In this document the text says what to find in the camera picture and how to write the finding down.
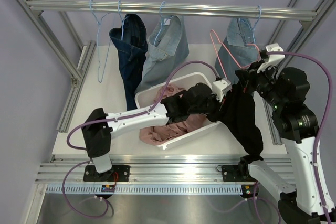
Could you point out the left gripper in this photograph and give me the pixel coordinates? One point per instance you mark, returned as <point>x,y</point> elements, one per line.
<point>217,104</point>

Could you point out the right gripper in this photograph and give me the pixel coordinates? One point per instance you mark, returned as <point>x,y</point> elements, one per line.
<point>249,76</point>

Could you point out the black skirt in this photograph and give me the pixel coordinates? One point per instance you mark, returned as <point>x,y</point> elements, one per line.
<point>238,114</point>

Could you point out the pink skirt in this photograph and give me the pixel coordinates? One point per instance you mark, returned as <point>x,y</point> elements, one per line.
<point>157,135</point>

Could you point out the light blue denim skirt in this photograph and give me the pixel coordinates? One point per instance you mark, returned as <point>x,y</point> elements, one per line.
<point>170,51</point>

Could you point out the blue hanger of light denim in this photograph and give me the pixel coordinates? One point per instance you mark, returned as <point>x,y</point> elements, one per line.
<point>163,20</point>

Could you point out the light blue wire hanger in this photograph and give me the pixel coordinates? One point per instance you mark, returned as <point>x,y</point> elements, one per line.
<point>102,58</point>

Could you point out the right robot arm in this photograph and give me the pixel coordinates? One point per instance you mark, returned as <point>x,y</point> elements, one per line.
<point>308,200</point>

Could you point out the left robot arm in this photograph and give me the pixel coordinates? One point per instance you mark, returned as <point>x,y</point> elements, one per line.
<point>100,128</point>

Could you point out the blue hanger far right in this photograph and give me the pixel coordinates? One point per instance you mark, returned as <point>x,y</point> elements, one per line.
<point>253,28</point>

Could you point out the dark blue denim skirt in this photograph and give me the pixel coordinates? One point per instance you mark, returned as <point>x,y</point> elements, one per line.
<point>131,45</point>

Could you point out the blue hanger of dark denim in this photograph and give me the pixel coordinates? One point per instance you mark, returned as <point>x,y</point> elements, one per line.
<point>120,19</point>

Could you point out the white plastic basket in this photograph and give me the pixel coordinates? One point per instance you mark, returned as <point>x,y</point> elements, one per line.
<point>151,95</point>

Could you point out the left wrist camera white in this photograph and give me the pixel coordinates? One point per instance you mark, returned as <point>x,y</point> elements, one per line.
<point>220,88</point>

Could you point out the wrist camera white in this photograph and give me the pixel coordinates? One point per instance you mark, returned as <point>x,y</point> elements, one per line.
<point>271,56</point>
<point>220,88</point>

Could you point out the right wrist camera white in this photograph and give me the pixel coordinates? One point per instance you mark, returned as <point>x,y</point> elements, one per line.
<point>271,56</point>

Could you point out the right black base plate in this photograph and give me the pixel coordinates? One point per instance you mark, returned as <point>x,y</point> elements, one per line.
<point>231,173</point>

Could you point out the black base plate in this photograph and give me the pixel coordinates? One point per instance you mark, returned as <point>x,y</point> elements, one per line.
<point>120,173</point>
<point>231,173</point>

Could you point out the aluminium hanging rail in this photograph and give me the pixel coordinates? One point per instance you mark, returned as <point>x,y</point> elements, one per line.
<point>185,9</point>

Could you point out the right aluminium frame post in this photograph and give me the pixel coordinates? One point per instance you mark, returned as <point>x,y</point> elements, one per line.
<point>294,35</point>

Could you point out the aluminium frame post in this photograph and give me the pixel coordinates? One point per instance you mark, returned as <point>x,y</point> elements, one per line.
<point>294,35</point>
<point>34,10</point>

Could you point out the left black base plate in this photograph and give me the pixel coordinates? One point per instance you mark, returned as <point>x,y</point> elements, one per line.
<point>120,173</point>

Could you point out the front aluminium rail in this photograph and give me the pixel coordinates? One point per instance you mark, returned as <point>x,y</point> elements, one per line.
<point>166,169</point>

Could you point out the slotted cable duct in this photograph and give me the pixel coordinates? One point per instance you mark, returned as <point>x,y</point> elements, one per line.
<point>126,189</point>

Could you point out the left aluminium frame post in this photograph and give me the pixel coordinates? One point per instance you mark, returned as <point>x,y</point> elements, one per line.
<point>34,10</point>

